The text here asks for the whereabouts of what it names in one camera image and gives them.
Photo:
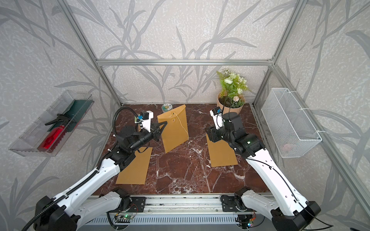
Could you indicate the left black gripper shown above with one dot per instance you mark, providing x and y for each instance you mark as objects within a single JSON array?
[{"x": 159, "y": 130}]

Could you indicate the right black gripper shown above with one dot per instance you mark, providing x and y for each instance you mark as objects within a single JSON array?
[{"x": 211, "y": 133}]

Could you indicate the kraft file bag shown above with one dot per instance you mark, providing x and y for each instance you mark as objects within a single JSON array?
[
  {"x": 221, "y": 154},
  {"x": 176, "y": 131},
  {"x": 136, "y": 172}
]

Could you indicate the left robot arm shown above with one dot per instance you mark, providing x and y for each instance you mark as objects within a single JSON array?
[{"x": 50, "y": 217}]

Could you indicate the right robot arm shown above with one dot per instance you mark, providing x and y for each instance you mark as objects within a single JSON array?
[{"x": 252, "y": 149}]

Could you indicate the small labelled tin can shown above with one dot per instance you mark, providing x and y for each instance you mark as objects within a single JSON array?
[{"x": 166, "y": 107}]

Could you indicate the peach flower pot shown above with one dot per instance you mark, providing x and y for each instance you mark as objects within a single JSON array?
[{"x": 237, "y": 108}]

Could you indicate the green artificial plant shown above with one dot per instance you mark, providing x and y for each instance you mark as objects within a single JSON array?
[{"x": 233, "y": 87}]

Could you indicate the green dustpan scoop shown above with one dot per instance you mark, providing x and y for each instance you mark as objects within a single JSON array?
[{"x": 71, "y": 117}]

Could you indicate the right circuit board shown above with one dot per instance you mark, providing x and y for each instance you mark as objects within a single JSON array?
[{"x": 245, "y": 222}]

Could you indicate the circuit board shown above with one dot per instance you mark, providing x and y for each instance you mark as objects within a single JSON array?
[
  {"x": 123, "y": 218},
  {"x": 245, "y": 222}
]

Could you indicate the left circuit board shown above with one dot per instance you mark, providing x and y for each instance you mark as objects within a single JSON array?
[{"x": 123, "y": 218}]

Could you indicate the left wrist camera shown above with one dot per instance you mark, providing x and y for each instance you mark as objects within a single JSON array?
[{"x": 144, "y": 120}]

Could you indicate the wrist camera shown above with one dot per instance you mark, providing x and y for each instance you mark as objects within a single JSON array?
[
  {"x": 216, "y": 114},
  {"x": 144, "y": 120}
]

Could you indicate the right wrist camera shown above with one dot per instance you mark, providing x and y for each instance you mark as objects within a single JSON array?
[{"x": 216, "y": 114}]

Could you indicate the white wire mesh basket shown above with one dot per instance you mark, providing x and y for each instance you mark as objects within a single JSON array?
[{"x": 293, "y": 132}]

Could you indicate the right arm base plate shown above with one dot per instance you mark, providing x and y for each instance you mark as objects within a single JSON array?
[{"x": 234, "y": 204}]

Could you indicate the aluminium front rail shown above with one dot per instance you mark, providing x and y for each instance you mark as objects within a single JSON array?
[{"x": 179, "y": 203}]

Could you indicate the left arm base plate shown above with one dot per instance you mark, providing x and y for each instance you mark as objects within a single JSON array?
[{"x": 131, "y": 205}]

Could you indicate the clear plastic wall bin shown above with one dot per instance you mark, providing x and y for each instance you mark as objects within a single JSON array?
[{"x": 26, "y": 145}]

